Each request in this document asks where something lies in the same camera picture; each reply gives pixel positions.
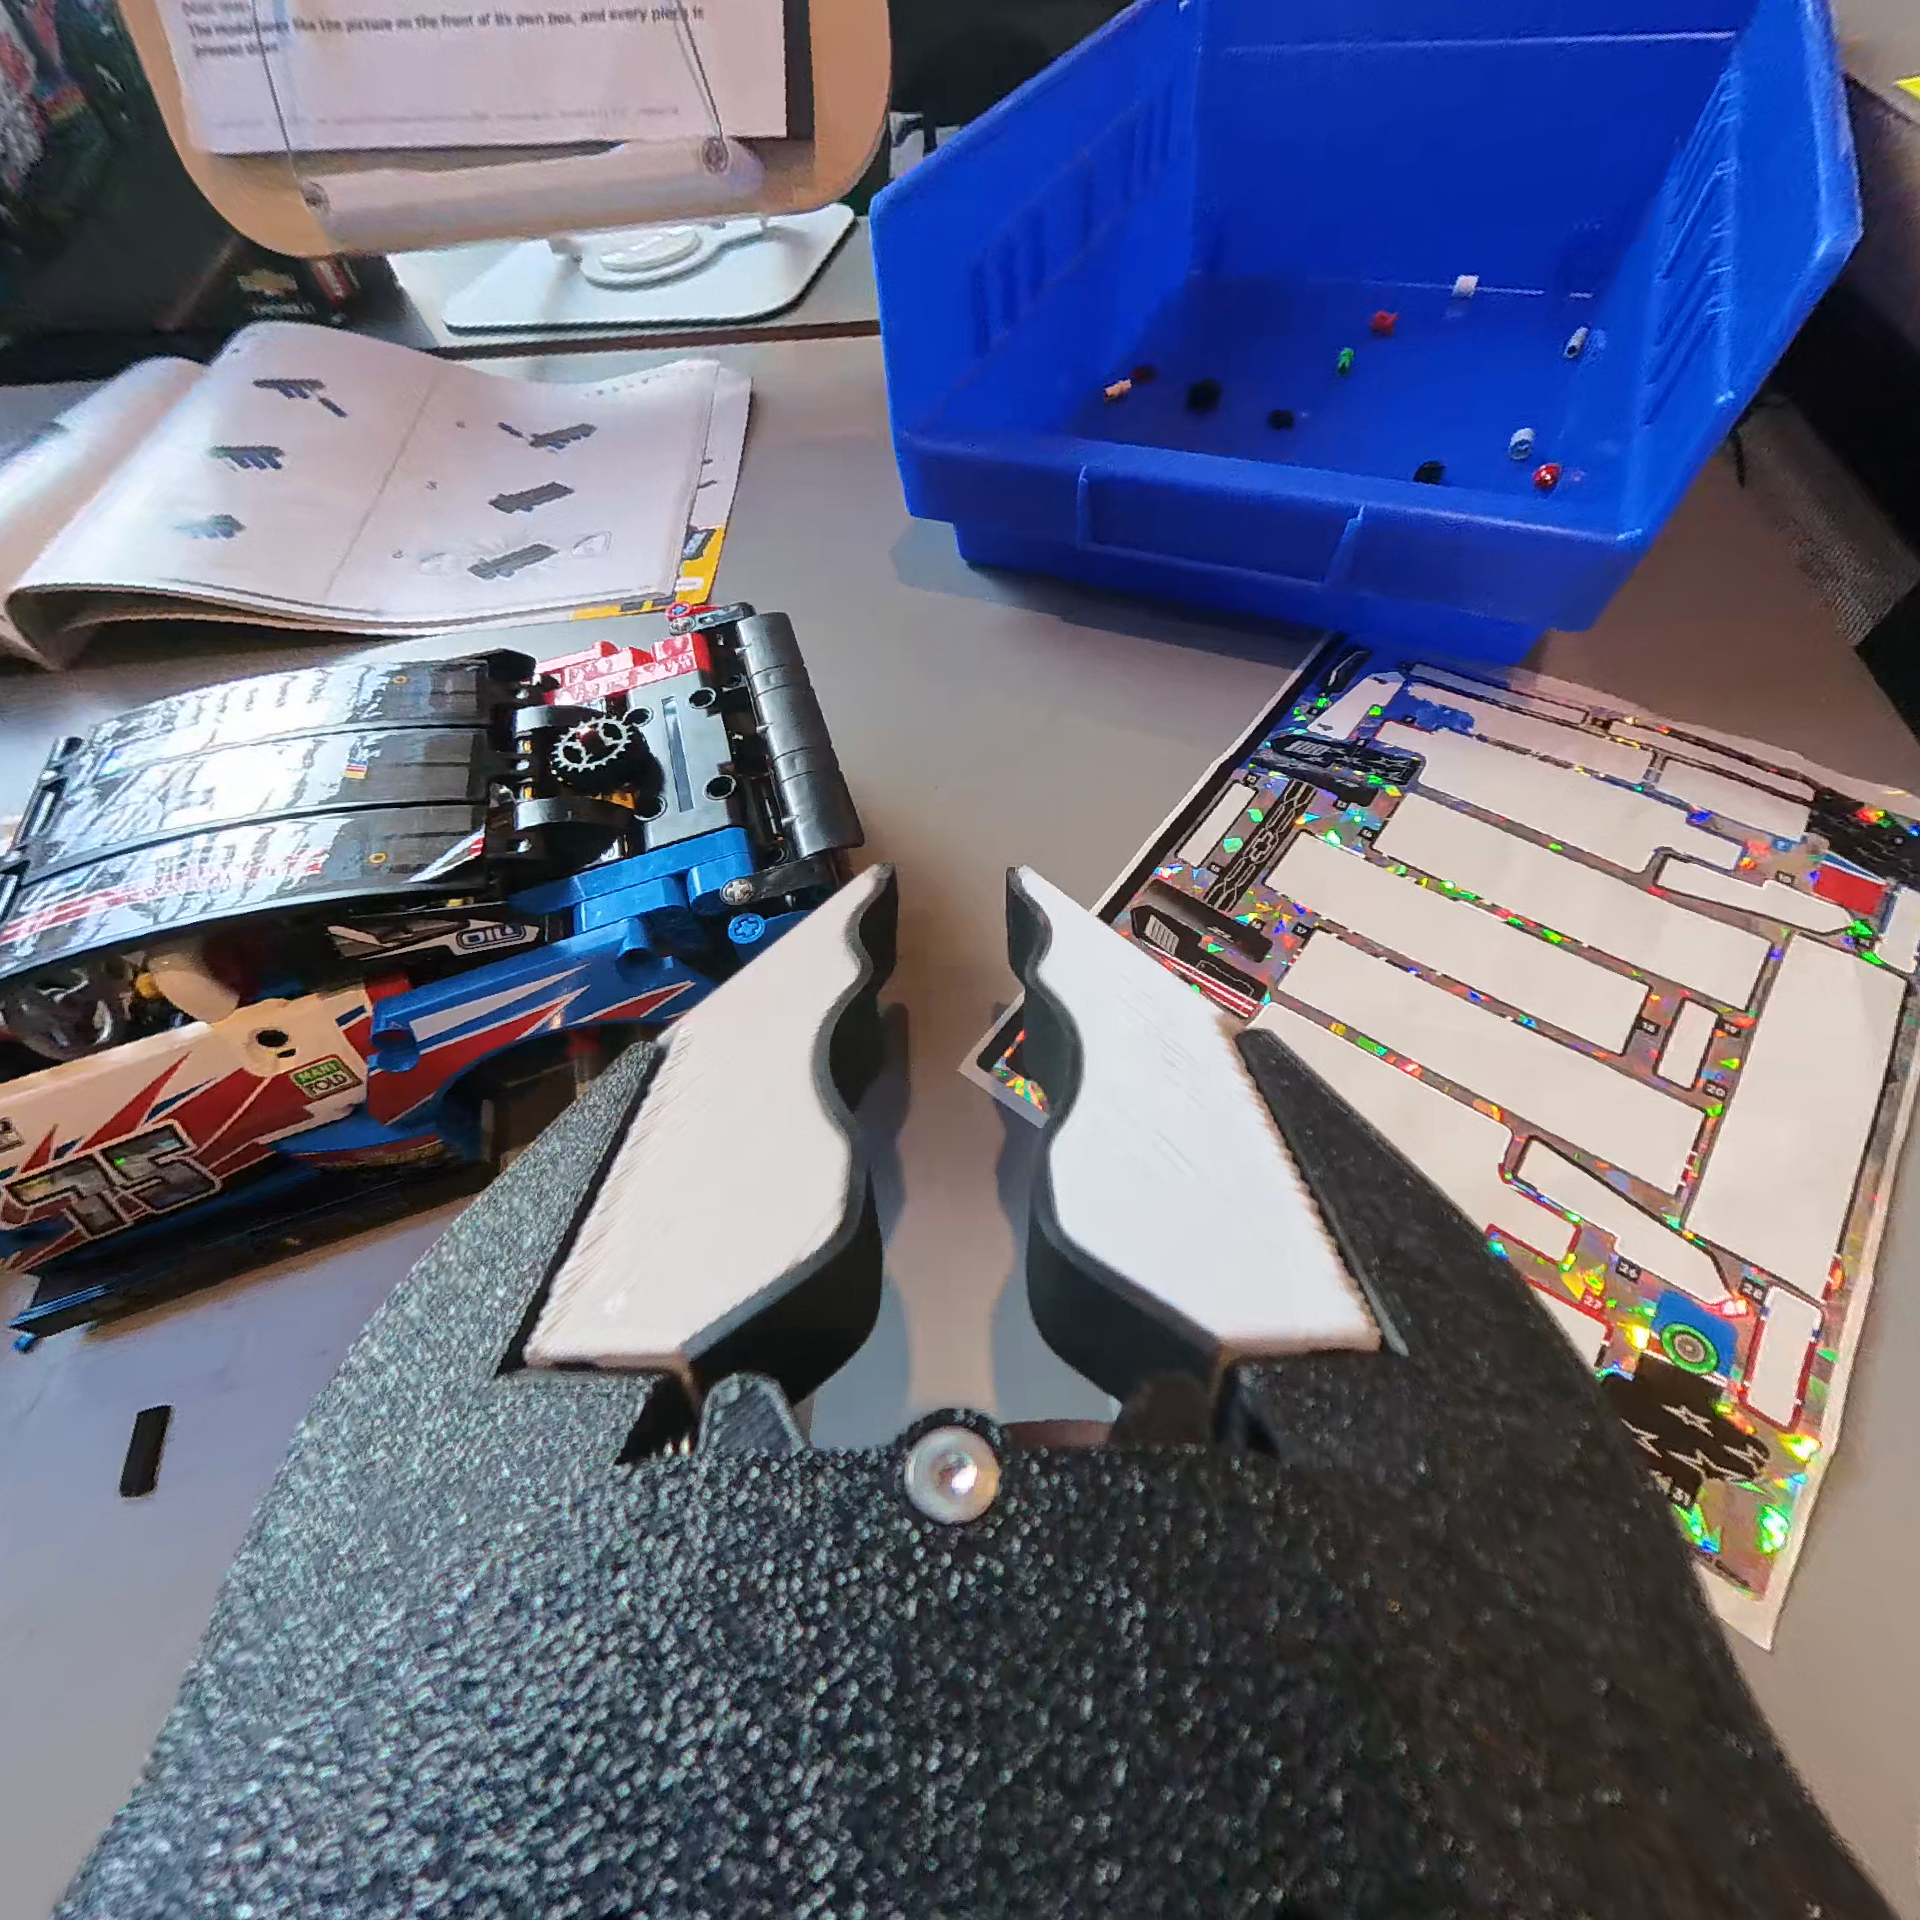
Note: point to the building instruction booklet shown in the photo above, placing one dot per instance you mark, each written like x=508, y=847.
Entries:
x=376, y=480

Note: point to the small black brick beam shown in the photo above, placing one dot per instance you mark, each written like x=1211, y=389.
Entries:
x=147, y=1451

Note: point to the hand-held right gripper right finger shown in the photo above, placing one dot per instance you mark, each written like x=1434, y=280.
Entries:
x=1184, y=1202

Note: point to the blue plastic bin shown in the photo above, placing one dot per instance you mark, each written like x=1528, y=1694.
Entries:
x=1243, y=510

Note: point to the black toy set box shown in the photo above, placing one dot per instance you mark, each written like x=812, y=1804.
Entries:
x=90, y=271

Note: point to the white stand base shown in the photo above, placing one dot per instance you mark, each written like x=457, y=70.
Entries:
x=495, y=294

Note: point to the holographic sticker sheet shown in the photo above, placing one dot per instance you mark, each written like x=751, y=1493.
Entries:
x=1500, y=932

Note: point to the grey desk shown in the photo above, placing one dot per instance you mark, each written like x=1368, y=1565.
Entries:
x=973, y=720

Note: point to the toy brick race car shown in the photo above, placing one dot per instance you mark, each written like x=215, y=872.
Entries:
x=300, y=810

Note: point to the wooden document stand board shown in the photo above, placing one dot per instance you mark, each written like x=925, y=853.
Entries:
x=839, y=106

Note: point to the scattered small brick pins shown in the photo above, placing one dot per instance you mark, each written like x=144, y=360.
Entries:
x=1200, y=397

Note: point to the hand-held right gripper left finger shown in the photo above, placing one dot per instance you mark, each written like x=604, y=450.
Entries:
x=705, y=1202

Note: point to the printed paper sheet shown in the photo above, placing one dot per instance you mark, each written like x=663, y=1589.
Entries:
x=495, y=76

